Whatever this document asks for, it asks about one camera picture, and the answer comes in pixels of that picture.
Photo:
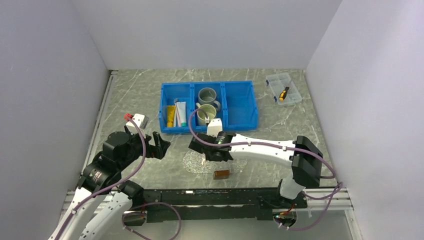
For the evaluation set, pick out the grey ceramic mug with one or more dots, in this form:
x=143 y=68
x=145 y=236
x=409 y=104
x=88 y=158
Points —
x=208 y=95

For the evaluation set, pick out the green ceramic mug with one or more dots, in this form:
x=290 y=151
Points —
x=205 y=110

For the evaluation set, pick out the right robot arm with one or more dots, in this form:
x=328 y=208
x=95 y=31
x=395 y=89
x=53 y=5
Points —
x=301 y=156

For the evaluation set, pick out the blue three-compartment bin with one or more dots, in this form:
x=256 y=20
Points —
x=238 y=112

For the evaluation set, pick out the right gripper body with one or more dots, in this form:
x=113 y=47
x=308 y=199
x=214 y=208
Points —
x=208 y=157

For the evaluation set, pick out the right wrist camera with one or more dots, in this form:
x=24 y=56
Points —
x=214 y=127

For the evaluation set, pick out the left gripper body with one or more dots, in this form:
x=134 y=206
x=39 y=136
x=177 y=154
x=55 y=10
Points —
x=136 y=146

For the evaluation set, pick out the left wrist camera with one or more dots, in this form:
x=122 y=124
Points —
x=139 y=119

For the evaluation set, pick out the white toothpaste tube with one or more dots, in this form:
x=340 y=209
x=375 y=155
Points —
x=181 y=113

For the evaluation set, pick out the toothbrush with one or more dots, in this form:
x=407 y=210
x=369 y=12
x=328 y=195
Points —
x=176 y=114

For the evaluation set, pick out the clear holder with wooden ends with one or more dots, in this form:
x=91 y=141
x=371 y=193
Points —
x=224 y=169

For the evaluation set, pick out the yellow black screwdriver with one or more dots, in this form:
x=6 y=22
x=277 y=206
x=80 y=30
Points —
x=283 y=94

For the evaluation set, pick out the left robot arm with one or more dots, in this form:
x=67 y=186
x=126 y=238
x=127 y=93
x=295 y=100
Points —
x=102 y=193

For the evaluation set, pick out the clear plastic organizer box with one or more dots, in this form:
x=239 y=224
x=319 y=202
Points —
x=277 y=82

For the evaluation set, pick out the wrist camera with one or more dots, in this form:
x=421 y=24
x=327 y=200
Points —
x=139 y=119
x=214 y=127

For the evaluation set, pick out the yellow toothpaste tube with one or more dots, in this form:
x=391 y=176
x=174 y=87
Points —
x=171 y=116

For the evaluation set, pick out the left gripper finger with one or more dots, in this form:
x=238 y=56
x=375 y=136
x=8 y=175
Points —
x=154 y=141
x=161 y=146

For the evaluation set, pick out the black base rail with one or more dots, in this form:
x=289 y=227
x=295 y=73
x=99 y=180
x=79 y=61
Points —
x=261 y=203

